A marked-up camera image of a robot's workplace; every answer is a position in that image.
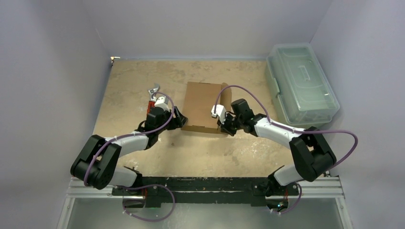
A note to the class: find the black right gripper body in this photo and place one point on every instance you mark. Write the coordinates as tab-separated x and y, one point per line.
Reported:
226	125

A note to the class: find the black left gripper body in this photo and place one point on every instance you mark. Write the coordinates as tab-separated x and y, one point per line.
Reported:
173	124

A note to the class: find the brown cardboard box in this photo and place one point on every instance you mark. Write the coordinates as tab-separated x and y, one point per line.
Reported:
198	103

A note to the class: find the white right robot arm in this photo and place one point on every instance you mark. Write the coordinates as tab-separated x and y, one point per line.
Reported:
312	155

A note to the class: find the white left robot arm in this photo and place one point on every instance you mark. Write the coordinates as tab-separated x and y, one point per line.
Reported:
96	164

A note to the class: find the red adjustable wrench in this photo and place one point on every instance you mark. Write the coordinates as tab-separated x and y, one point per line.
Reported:
152	97

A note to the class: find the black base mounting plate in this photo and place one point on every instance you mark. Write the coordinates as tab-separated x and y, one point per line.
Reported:
255	191

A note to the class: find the clear plastic bin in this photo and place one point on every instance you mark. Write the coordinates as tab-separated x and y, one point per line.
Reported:
300	91

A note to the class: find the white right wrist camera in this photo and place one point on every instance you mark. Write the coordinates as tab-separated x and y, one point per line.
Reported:
218	111

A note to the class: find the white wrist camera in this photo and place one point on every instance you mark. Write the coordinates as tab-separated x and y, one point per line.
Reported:
218	111
163	103

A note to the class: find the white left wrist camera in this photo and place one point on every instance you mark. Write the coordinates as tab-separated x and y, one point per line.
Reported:
163	103

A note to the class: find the aluminium frame rail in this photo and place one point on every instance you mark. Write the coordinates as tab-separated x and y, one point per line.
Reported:
323	187

